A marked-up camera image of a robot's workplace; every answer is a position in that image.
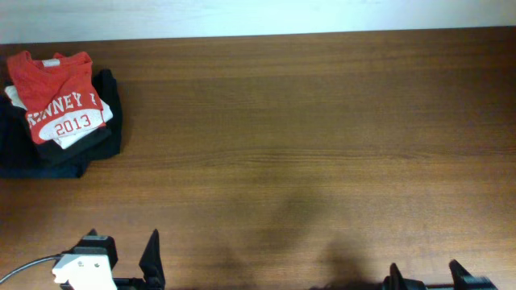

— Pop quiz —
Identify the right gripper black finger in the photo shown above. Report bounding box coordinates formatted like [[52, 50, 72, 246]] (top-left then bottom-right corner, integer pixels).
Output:
[[386, 263, 406, 290], [449, 259, 475, 290]]

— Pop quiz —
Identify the red t-shirt with white print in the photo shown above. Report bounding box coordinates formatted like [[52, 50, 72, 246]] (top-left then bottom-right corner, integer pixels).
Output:
[[7, 51, 106, 144]]

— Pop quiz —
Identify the dark navy folded garment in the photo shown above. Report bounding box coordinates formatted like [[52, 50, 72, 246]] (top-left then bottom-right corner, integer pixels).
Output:
[[1, 98, 89, 179]]

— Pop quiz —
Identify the black folded garment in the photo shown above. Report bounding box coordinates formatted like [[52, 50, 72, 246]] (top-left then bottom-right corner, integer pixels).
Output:
[[0, 68, 123, 168]]

